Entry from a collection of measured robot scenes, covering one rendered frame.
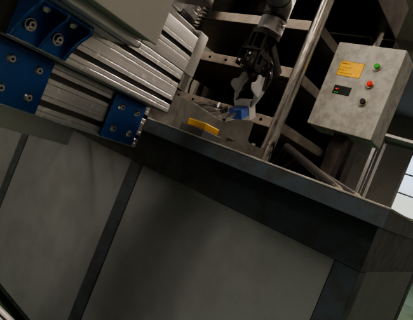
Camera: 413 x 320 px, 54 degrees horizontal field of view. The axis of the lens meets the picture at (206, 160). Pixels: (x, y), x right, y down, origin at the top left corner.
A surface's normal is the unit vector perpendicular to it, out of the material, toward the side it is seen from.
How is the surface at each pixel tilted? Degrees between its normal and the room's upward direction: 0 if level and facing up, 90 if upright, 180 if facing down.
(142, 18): 90
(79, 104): 90
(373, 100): 90
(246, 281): 90
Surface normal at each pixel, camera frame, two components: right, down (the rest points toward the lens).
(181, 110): 0.73, 0.30
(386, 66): -0.58, -0.22
